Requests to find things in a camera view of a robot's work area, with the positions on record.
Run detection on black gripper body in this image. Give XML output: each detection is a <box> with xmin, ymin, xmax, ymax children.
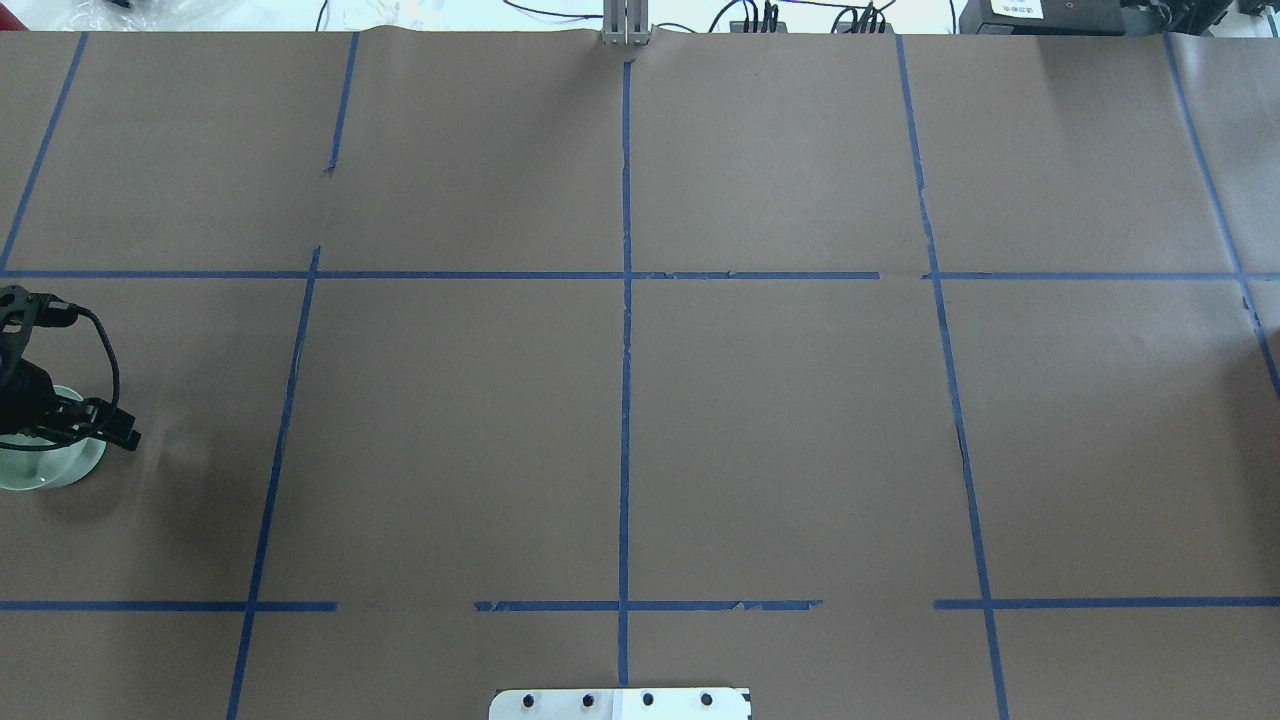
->
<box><xmin>1</xmin><ymin>360</ymin><xmax>97</xmax><ymax>441</ymax></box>

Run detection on mint green bowl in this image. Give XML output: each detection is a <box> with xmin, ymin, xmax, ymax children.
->
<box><xmin>1</xmin><ymin>386</ymin><xmax>108</xmax><ymax>492</ymax></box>

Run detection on black computer box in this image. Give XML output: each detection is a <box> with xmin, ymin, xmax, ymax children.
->
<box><xmin>957</xmin><ymin>1</ymin><xmax>1126</xmax><ymax>37</ymax></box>

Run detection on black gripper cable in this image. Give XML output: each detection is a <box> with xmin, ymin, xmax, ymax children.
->
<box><xmin>0</xmin><ymin>284</ymin><xmax>123</xmax><ymax>454</ymax></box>

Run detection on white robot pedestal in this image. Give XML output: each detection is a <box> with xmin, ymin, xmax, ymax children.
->
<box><xmin>488</xmin><ymin>685</ymin><xmax>753</xmax><ymax>719</ymax></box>

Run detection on aluminium frame post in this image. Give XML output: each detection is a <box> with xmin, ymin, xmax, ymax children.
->
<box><xmin>600</xmin><ymin>0</ymin><xmax>653</xmax><ymax>46</ymax></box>

